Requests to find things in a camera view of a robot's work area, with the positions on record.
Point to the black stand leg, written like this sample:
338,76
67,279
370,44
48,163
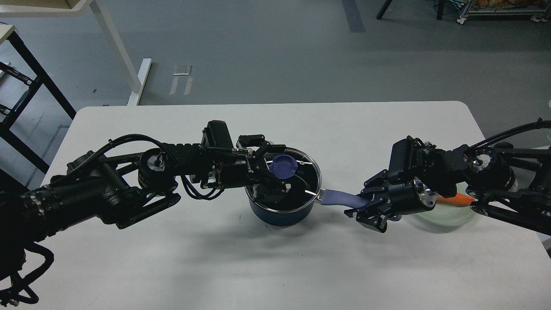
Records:
383,9

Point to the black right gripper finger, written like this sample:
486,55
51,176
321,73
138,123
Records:
374,216
376,187

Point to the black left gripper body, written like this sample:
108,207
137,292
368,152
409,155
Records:
234,167

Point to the pale green plate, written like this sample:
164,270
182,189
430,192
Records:
444,216

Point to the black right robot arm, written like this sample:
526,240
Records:
507,184

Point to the blue saucepan with handle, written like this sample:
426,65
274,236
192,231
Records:
283,166

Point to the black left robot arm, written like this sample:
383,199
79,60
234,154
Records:
126,181

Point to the glass lid with blue knob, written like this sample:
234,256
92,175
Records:
305,183

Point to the wheeled cart in background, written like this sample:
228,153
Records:
537,10

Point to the orange toy carrot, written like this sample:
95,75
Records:
459,200

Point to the white table leg frame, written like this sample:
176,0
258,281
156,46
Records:
136,78

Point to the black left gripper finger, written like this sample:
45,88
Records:
270,191
257,147

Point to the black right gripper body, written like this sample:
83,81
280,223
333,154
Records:
411,197

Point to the black metal rack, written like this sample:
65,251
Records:
41,79

